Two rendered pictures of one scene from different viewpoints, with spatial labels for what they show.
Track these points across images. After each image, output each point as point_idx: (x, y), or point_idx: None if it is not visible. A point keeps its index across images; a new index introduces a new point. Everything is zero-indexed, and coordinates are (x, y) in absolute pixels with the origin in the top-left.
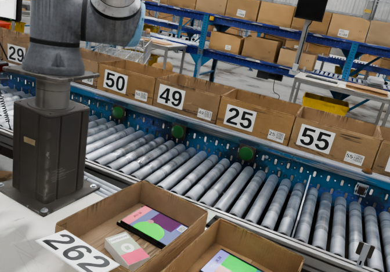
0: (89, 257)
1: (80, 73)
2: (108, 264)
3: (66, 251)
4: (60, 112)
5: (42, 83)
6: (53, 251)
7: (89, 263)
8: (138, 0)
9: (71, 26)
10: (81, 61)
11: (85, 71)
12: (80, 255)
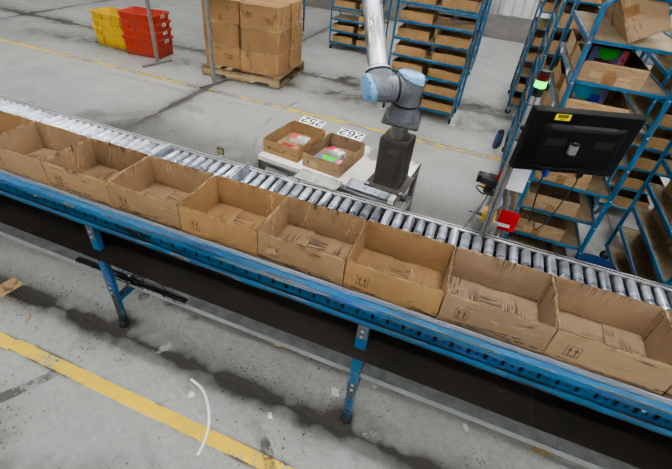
0: (346, 133)
1: (386, 114)
2: (339, 132)
3: (354, 133)
4: (388, 130)
5: None
6: (358, 132)
7: (345, 131)
8: (366, 69)
9: None
10: (389, 109)
11: (389, 121)
12: (349, 133)
